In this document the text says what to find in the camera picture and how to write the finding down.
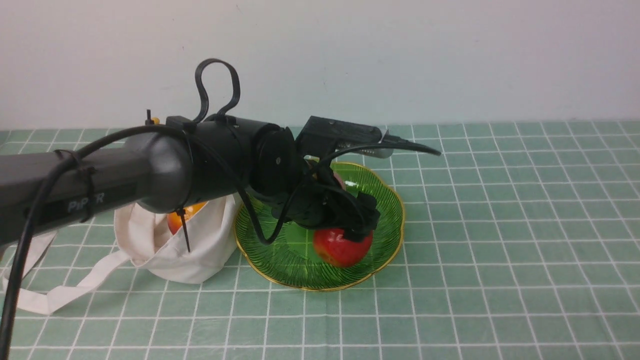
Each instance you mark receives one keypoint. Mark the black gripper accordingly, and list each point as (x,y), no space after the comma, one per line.
(320,203)

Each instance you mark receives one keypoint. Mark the pink peach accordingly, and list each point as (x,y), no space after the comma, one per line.
(340,181)

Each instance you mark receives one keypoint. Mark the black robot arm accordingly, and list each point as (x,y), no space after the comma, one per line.
(164,168)

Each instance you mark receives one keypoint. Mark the white cloth tote bag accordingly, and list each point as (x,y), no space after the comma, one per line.
(144,240)

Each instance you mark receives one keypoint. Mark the red apple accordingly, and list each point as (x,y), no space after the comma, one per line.
(332,247)

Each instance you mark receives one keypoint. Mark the green glass plate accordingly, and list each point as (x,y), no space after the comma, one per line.
(291,260)

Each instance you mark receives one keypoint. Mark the green checkered tablecloth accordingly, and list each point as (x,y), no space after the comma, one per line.
(521,242)

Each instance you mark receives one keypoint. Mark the orange fruit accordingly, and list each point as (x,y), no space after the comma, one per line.
(174,220)

